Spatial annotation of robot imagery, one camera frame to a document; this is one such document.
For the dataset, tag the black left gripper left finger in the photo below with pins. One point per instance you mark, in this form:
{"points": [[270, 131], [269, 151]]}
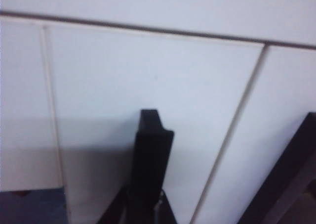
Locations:
{"points": [[118, 209]]}

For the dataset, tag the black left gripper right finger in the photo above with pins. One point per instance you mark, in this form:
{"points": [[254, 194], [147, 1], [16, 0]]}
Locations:
{"points": [[166, 211]]}

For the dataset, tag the white glass-pane cabinet door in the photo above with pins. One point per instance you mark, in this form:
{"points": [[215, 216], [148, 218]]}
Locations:
{"points": [[148, 73], [271, 110]]}

